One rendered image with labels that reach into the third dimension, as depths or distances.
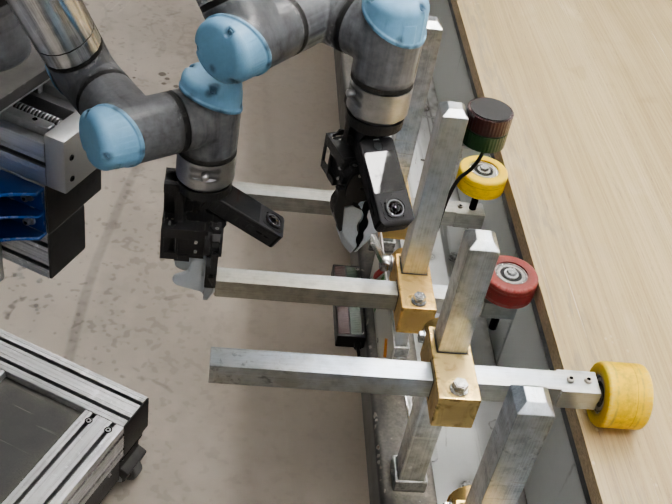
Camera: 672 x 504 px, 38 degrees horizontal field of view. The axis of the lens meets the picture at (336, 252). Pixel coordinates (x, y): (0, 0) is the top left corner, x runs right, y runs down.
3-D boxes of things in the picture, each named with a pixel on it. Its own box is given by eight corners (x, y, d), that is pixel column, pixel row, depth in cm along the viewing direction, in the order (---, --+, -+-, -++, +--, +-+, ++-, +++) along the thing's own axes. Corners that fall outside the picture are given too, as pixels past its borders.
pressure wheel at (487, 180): (475, 243, 162) (492, 188, 154) (435, 220, 165) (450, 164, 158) (500, 223, 167) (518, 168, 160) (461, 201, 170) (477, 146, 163)
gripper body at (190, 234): (164, 227, 137) (167, 156, 129) (226, 232, 138) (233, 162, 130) (159, 263, 131) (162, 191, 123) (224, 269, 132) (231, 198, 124)
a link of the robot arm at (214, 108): (162, 64, 117) (224, 51, 121) (159, 140, 124) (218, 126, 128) (195, 98, 112) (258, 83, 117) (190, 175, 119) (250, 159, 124)
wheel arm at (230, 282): (212, 301, 139) (214, 279, 136) (214, 285, 142) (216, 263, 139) (511, 324, 144) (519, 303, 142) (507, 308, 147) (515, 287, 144)
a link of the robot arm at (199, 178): (238, 135, 127) (235, 173, 121) (235, 164, 130) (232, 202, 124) (179, 129, 127) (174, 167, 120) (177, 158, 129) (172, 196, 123)
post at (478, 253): (390, 506, 137) (470, 244, 106) (388, 485, 140) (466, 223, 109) (415, 507, 137) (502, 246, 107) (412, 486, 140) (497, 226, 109)
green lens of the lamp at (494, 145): (463, 151, 127) (467, 136, 126) (456, 125, 132) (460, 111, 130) (508, 155, 128) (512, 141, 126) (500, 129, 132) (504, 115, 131)
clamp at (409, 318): (395, 332, 140) (401, 307, 137) (387, 269, 150) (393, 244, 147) (434, 335, 141) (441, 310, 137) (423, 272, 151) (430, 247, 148)
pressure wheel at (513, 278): (470, 345, 144) (489, 287, 136) (462, 306, 150) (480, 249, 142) (523, 349, 145) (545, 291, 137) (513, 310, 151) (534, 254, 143)
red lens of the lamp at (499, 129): (467, 134, 125) (471, 120, 124) (461, 109, 130) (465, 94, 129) (513, 139, 126) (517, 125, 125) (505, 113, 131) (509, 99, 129)
